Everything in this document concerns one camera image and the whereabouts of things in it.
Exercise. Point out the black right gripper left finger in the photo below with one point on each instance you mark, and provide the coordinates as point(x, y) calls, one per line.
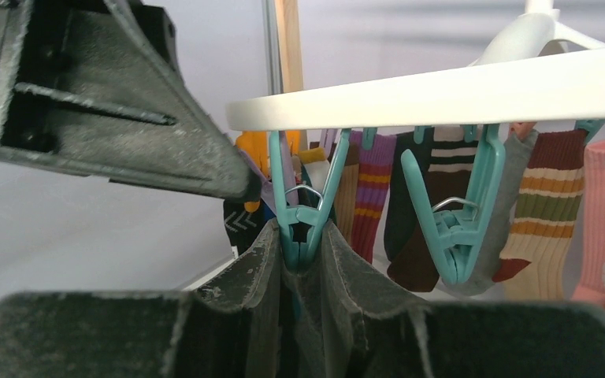
point(228, 327)

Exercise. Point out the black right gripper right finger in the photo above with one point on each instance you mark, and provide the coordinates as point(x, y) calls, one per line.
point(372, 327)

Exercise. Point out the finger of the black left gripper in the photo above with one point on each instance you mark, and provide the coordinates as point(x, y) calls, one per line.
point(93, 88)

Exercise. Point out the teal clothespin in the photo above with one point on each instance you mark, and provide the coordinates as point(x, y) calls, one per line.
point(301, 226)
point(454, 229)

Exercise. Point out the white round clip hanger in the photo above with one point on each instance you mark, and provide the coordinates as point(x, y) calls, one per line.
point(535, 69)

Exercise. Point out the black sock with white patch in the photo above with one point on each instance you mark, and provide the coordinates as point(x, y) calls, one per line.
point(241, 226)

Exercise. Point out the purple striped sock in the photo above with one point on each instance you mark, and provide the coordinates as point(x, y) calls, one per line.
point(374, 177)

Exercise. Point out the brown white-striped sock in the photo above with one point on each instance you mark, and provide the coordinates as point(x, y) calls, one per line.
point(445, 160)

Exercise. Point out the cream multi-striped sock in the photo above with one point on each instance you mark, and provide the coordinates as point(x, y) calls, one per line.
point(550, 193)

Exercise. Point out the wooden rack frame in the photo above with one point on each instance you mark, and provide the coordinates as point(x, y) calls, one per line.
point(288, 35)

